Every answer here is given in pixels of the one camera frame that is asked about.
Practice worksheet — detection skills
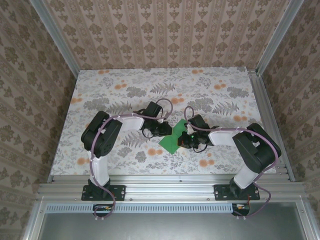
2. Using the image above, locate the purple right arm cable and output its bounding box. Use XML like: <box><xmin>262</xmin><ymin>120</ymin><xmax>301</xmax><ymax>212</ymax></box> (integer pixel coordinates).
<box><xmin>184</xmin><ymin>106</ymin><xmax>282</xmax><ymax>221</ymax></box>

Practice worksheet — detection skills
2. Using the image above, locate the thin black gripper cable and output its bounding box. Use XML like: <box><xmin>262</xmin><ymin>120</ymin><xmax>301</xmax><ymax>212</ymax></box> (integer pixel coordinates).
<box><xmin>193</xmin><ymin>143</ymin><xmax>209</xmax><ymax>154</ymax></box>
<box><xmin>139</xmin><ymin>127</ymin><xmax>155</xmax><ymax>139</ymax></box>

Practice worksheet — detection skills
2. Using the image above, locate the aluminium side rail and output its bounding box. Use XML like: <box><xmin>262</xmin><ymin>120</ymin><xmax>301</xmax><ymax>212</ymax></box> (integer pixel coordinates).
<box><xmin>247</xmin><ymin>67</ymin><xmax>296</xmax><ymax>182</ymax></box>

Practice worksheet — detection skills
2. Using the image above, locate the thin black right gripper cable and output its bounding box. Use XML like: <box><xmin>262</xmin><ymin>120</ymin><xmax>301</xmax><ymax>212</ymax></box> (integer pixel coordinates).
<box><xmin>193</xmin><ymin>143</ymin><xmax>209</xmax><ymax>154</ymax></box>

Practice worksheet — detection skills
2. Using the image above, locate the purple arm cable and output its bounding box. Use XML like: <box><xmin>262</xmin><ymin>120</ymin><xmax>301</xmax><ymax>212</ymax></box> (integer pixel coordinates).
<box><xmin>89</xmin><ymin>98</ymin><xmax>175</xmax><ymax>222</ymax></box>
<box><xmin>184</xmin><ymin>106</ymin><xmax>282</xmax><ymax>221</ymax></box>

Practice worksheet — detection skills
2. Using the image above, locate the grey slotted cable duct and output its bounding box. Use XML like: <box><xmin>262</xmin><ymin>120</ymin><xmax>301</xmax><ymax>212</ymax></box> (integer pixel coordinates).
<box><xmin>46</xmin><ymin>202</ymin><xmax>235</xmax><ymax>214</ymax></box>

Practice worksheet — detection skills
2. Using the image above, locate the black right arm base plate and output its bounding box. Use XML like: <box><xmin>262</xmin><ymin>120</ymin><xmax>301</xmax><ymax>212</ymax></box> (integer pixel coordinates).
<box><xmin>213</xmin><ymin>184</ymin><xmax>261</xmax><ymax>201</ymax></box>

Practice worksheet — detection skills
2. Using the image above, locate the thin black left gripper cable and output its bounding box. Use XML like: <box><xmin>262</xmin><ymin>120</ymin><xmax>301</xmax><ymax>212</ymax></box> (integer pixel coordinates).
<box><xmin>139</xmin><ymin>127</ymin><xmax>155</xmax><ymax>139</ymax></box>

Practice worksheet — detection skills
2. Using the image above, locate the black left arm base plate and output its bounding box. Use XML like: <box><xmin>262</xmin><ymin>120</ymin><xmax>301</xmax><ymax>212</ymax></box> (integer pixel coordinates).
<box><xmin>81</xmin><ymin>184</ymin><xmax>126</xmax><ymax>201</ymax></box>

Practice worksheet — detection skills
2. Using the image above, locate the long aluminium base rail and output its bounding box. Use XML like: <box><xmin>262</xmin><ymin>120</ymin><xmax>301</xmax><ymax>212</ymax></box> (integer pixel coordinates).
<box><xmin>36</xmin><ymin>174</ymin><xmax>307</xmax><ymax>204</ymax></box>

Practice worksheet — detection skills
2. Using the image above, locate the short aluminium frame rail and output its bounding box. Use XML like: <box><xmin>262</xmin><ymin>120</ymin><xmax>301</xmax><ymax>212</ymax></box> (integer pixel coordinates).
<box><xmin>22</xmin><ymin>199</ymin><xmax>48</xmax><ymax>240</ymax></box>
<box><xmin>296</xmin><ymin>199</ymin><xmax>317</xmax><ymax>240</ymax></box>

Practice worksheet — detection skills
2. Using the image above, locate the grey metal panel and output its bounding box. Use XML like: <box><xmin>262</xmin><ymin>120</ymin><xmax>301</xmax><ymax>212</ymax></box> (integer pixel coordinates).
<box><xmin>39</xmin><ymin>212</ymin><xmax>301</xmax><ymax>240</ymax></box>

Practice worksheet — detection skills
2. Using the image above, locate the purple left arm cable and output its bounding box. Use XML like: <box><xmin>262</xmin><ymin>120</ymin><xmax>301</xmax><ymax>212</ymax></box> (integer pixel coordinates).
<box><xmin>89</xmin><ymin>98</ymin><xmax>175</xmax><ymax>222</ymax></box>

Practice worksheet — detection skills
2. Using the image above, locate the floral patterned table cover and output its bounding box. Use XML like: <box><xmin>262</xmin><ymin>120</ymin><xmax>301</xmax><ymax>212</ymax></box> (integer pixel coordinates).
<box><xmin>49</xmin><ymin>66</ymin><xmax>278</xmax><ymax>176</ymax></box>

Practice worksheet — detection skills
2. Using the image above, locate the green paper sheet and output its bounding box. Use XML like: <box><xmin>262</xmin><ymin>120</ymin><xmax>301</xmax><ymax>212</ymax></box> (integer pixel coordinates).
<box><xmin>158</xmin><ymin>119</ymin><xmax>191</xmax><ymax>154</ymax></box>

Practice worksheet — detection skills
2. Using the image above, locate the small black connector board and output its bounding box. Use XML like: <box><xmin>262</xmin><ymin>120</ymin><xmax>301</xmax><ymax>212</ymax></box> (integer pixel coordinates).
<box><xmin>92</xmin><ymin>203</ymin><xmax>114</xmax><ymax>218</ymax></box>
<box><xmin>231</xmin><ymin>202</ymin><xmax>251</xmax><ymax>217</ymax></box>

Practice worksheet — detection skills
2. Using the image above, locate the aluminium frame post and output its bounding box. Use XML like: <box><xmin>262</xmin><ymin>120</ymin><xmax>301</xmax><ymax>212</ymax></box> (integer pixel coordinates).
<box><xmin>31</xmin><ymin>0</ymin><xmax>81</xmax><ymax>77</ymax></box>
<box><xmin>254</xmin><ymin>0</ymin><xmax>301</xmax><ymax>76</ymax></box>

